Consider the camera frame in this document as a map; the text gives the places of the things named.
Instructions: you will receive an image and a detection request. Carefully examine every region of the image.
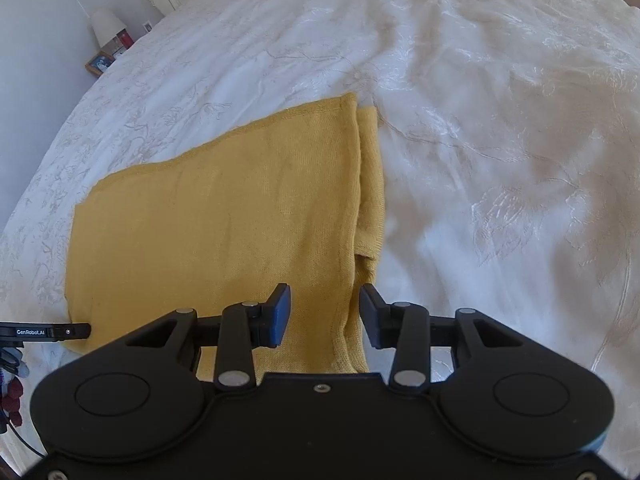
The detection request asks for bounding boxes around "left hand red glove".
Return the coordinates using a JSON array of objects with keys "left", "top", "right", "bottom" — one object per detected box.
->
[{"left": 0, "top": 347, "right": 29, "bottom": 434}]

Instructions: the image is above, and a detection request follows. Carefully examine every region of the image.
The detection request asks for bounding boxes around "wooden photo frame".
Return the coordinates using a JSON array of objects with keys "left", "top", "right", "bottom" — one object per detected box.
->
[{"left": 85, "top": 51, "right": 115, "bottom": 77}]

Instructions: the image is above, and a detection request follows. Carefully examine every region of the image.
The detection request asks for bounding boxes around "yellow knit sweater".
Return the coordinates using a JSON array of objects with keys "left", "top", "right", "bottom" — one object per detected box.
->
[{"left": 65, "top": 93, "right": 385, "bottom": 373}]

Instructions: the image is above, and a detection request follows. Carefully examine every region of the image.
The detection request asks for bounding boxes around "red box on nightstand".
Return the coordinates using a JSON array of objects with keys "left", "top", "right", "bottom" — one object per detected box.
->
[{"left": 117, "top": 28, "right": 134, "bottom": 49}]

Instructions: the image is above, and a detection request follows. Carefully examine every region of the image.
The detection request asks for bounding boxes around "white floral bedspread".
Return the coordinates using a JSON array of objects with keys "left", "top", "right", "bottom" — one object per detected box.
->
[{"left": 0, "top": 0, "right": 640, "bottom": 470}]

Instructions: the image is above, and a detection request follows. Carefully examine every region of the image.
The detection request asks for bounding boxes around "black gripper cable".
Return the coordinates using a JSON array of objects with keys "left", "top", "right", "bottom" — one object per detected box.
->
[{"left": 0, "top": 424, "right": 47, "bottom": 458}]

